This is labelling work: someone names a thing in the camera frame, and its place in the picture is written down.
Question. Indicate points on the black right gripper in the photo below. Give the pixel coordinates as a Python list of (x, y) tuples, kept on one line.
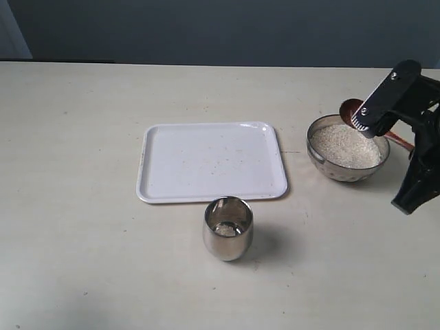
[(404, 94)]

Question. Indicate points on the brown wooden spoon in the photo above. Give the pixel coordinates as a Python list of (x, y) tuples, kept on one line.
[(350, 106)]

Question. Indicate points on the shiny metal cup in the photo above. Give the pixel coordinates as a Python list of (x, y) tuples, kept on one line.
[(228, 228)]

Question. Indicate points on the steel bowl of rice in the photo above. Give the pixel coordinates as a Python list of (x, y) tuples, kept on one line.
[(343, 154)]

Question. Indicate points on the white rectangular tray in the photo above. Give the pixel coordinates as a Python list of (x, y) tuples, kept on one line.
[(192, 163)]

